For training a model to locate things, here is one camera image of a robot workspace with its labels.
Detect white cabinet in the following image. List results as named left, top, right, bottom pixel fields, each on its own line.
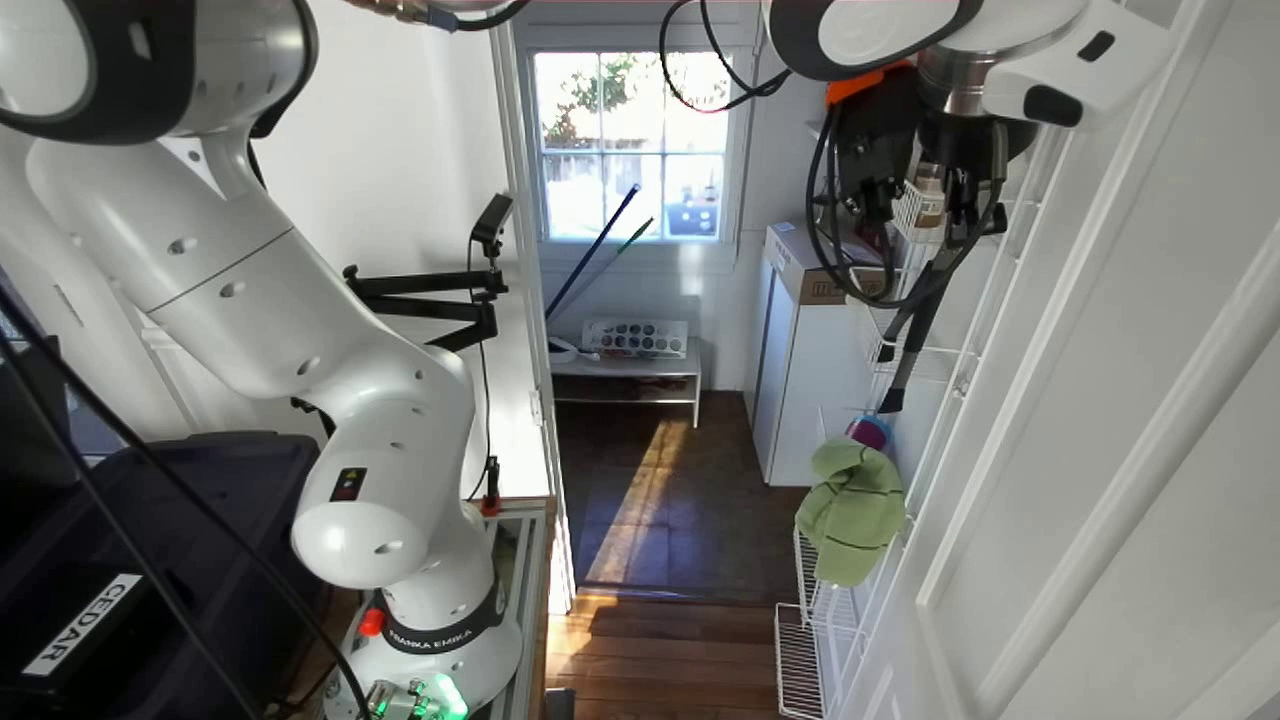
left=748, top=216, right=911, bottom=494

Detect black broom pole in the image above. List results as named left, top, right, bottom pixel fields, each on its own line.
left=573, top=214, right=661, bottom=311
left=538, top=182, right=642, bottom=325

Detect green cloth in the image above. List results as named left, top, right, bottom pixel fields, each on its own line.
left=791, top=438, right=911, bottom=594

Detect white framed window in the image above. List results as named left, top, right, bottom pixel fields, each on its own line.
left=532, top=47, right=737, bottom=250

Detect black tongs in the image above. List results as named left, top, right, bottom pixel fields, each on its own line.
left=872, top=196, right=1002, bottom=417

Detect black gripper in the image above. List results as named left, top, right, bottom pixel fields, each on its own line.
left=917, top=114, right=1041, bottom=253

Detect white wire door rack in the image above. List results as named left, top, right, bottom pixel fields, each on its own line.
left=772, top=117, right=1071, bottom=720

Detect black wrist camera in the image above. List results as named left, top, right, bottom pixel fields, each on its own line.
left=831, top=92, right=927, bottom=187

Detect black equipment case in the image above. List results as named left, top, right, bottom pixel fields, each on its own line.
left=0, top=434, right=333, bottom=720

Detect white metal stand frame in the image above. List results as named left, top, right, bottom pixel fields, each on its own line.
left=484, top=494, right=565, bottom=720

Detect black looped cable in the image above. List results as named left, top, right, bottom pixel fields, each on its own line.
left=654, top=0, right=791, bottom=119

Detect white panel door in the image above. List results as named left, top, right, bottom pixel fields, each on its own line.
left=850, top=0, right=1280, bottom=720

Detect white low bench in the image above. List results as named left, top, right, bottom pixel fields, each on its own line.
left=549, top=315, right=707, bottom=434

